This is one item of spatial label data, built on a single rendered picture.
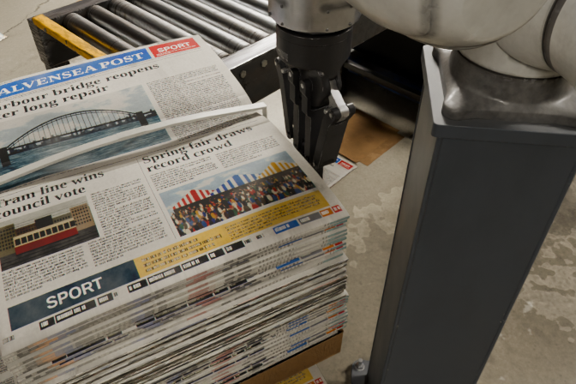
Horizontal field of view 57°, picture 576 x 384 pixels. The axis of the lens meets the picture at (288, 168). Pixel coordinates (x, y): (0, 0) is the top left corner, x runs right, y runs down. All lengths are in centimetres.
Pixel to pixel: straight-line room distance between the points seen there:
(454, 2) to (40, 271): 35
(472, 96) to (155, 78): 39
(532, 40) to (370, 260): 128
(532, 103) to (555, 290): 125
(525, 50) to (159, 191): 42
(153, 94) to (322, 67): 20
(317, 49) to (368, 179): 161
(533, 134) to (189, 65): 43
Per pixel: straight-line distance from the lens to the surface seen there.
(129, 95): 63
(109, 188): 51
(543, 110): 73
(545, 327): 182
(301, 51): 51
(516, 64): 69
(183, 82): 64
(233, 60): 120
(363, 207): 198
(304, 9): 48
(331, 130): 55
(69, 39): 133
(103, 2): 155
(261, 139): 54
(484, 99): 71
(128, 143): 56
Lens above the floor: 139
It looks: 41 degrees down
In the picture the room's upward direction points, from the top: straight up
